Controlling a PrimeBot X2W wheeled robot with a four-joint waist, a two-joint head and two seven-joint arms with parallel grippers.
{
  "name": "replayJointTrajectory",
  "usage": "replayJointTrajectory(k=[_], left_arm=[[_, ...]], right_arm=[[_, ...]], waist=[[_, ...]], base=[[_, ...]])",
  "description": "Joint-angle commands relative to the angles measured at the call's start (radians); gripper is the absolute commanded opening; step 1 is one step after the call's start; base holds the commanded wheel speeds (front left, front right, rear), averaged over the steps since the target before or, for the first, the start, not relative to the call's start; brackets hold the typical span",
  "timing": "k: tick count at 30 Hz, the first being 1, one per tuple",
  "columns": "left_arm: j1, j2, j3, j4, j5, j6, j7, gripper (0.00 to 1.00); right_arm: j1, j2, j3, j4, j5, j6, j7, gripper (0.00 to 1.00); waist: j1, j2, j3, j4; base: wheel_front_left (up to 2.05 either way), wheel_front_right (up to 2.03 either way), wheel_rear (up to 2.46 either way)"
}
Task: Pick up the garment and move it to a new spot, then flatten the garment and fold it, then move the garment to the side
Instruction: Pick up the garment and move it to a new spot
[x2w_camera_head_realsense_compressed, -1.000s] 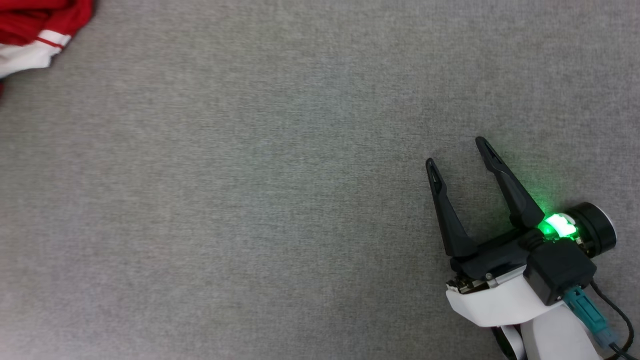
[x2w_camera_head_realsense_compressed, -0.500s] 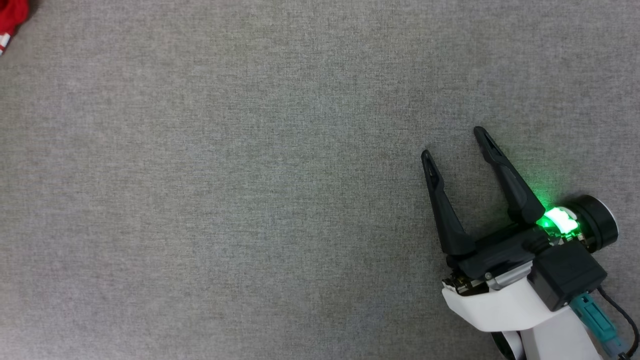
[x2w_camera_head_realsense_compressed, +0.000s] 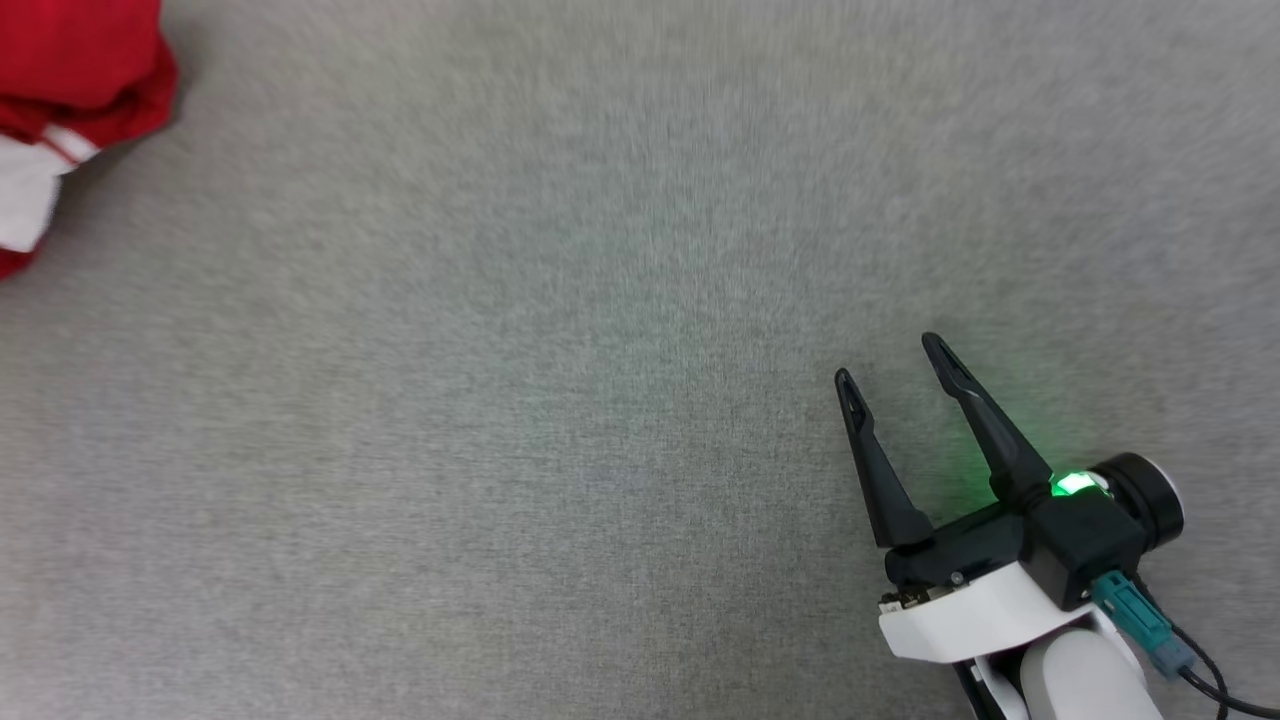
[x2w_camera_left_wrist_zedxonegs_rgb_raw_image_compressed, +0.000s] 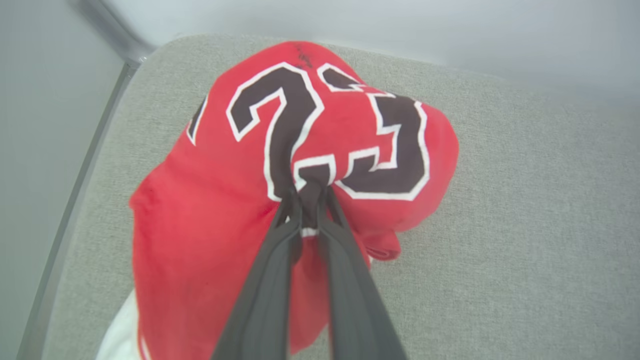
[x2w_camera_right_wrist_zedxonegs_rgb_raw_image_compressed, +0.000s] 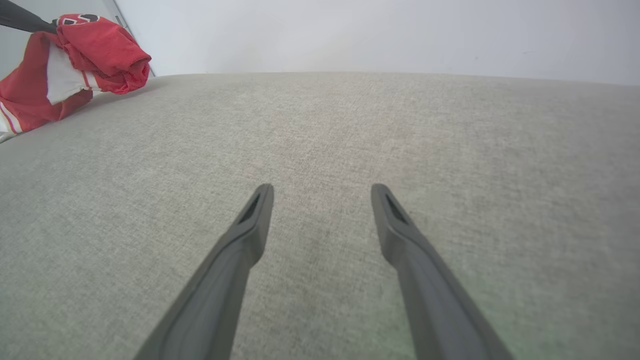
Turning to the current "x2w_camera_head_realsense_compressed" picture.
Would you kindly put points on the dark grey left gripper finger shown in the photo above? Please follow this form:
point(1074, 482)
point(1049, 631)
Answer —
point(885, 490)

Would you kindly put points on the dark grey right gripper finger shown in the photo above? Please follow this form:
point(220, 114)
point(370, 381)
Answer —
point(1005, 450)

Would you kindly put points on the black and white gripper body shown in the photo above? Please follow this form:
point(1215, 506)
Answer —
point(975, 610)

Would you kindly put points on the red and white garment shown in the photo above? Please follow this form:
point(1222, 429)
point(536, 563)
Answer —
point(70, 60)

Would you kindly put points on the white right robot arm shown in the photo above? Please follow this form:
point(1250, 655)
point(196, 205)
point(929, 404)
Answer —
point(1080, 680)

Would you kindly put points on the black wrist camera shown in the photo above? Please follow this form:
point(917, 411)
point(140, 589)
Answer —
point(1090, 540)

